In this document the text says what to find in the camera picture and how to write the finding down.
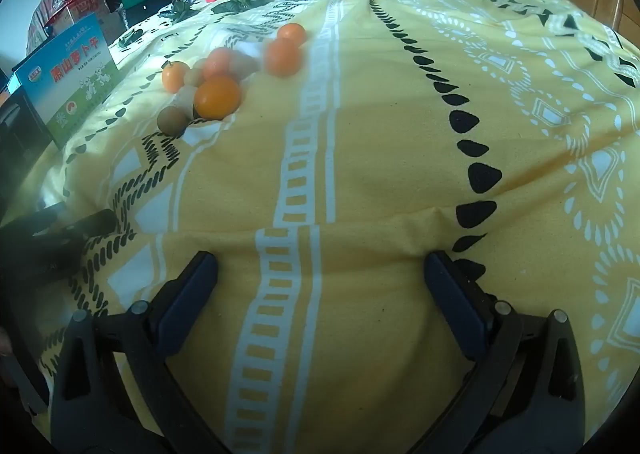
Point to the blue cardboard box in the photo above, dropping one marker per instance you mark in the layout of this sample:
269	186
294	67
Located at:
75	79

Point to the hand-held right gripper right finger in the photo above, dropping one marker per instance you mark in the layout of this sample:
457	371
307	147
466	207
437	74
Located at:
455	304

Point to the small tan fruit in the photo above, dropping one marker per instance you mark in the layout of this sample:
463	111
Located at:
193	77

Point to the stack of cardboard boxes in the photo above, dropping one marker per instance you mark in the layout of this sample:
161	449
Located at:
75	4

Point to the brown kiwi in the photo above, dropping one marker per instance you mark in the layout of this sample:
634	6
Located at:
173	121

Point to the orange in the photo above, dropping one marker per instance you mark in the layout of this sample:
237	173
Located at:
217	97
291	33
175	76
218	62
283	57

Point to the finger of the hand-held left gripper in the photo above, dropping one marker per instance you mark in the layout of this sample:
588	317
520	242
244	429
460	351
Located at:
92	225

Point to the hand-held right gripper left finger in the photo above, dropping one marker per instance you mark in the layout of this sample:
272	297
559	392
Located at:
195	294

